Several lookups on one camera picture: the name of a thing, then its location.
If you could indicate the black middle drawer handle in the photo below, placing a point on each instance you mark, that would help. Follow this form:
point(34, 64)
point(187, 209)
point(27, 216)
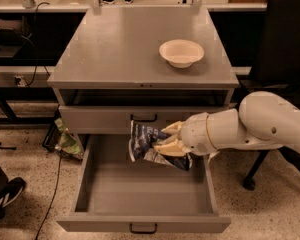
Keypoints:
point(144, 118)

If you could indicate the blue chip bag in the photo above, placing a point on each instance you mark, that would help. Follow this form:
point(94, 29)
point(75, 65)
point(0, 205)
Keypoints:
point(141, 146)

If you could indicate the wall power outlet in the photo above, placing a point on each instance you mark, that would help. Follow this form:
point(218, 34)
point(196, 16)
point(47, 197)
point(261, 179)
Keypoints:
point(20, 81)

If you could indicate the black bottom drawer handle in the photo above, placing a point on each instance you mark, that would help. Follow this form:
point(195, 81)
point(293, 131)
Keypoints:
point(143, 228)

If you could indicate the white paper bowl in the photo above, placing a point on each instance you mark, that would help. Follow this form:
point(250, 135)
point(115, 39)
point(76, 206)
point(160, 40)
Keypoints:
point(181, 53)

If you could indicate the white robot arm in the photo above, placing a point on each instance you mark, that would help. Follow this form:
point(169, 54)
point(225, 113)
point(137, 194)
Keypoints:
point(263, 121)

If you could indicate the black drawer handle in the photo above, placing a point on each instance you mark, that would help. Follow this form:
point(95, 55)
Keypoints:
point(144, 118)
point(143, 228)

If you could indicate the open grey bottom drawer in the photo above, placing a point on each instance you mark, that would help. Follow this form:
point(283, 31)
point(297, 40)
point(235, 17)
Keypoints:
point(113, 192)

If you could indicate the closed grey middle drawer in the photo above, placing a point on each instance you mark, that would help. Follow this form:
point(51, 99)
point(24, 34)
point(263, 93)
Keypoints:
point(116, 119)

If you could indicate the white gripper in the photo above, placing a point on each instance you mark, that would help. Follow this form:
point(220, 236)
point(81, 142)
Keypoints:
point(195, 133)

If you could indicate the grey drawer cabinet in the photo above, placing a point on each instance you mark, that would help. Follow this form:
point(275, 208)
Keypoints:
point(113, 60)

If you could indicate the black white sneaker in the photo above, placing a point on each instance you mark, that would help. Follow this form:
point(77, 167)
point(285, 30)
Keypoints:
point(11, 191)

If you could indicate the black office chair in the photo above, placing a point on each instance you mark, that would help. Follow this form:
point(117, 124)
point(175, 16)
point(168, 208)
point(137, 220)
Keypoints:
point(278, 58)

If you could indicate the green snack bag on floor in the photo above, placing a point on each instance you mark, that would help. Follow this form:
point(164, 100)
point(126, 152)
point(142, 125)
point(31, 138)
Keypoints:
point(67, 146)

